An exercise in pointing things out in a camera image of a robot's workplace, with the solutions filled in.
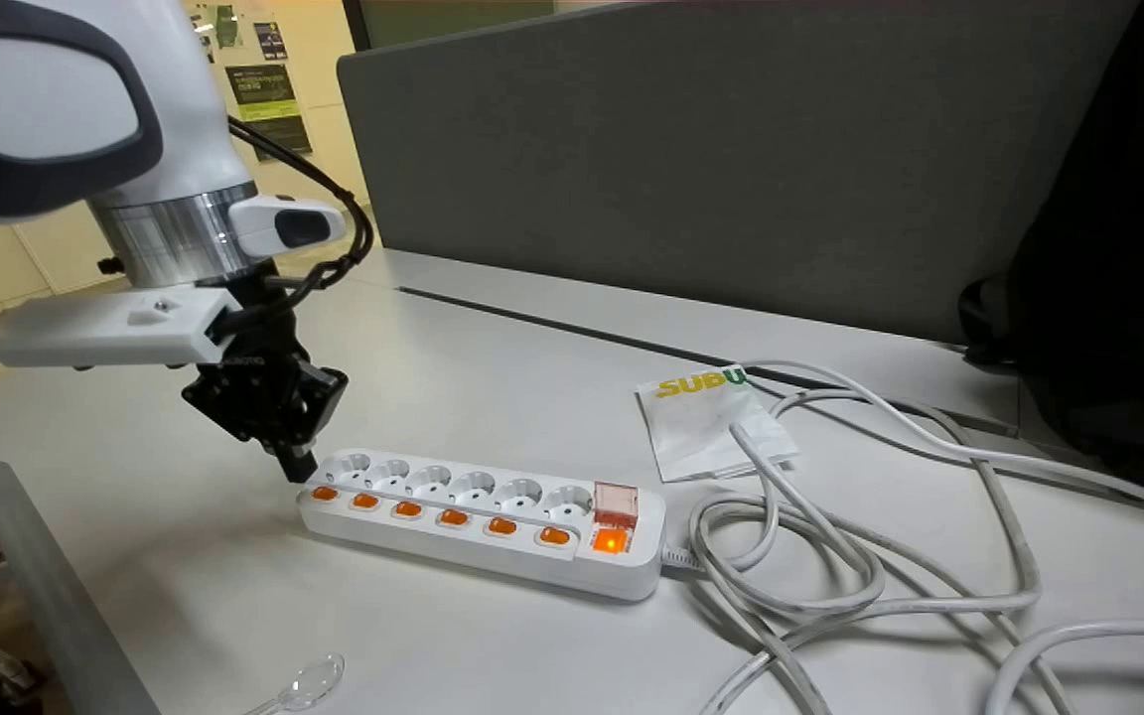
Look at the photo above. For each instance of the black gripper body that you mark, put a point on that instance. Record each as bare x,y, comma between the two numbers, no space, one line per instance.
269,387

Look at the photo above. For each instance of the white Subway napkin packet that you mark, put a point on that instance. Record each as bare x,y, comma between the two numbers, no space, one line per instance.
698,422

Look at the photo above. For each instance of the white six-socket power strip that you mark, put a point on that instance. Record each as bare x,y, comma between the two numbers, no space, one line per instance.
596,539

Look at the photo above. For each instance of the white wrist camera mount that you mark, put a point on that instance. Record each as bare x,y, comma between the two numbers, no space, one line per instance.
178,258

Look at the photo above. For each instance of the black office chair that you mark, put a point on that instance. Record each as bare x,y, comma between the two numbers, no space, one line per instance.
1066,317

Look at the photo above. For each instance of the clear plastic spoon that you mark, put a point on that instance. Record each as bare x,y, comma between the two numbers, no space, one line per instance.
304,689

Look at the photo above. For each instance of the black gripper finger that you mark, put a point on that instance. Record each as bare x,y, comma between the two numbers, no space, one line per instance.
297,464

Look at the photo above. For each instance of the grey desk divider panel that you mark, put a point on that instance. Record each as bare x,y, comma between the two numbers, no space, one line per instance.
850,160

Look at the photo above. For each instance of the wall posters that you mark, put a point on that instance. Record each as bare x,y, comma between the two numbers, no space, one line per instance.
247,49

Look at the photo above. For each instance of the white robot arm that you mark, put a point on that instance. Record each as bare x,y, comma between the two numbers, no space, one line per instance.
112,106

